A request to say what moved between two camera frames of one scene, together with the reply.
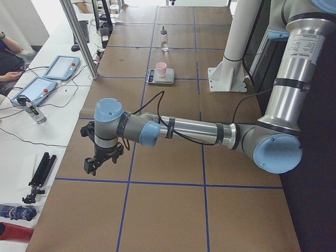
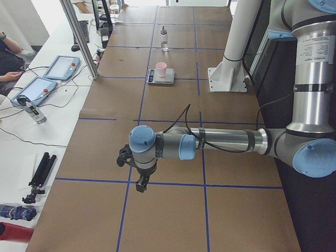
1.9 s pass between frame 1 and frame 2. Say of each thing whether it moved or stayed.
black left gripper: moved
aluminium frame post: stayed
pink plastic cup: stayed
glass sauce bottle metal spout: stayed
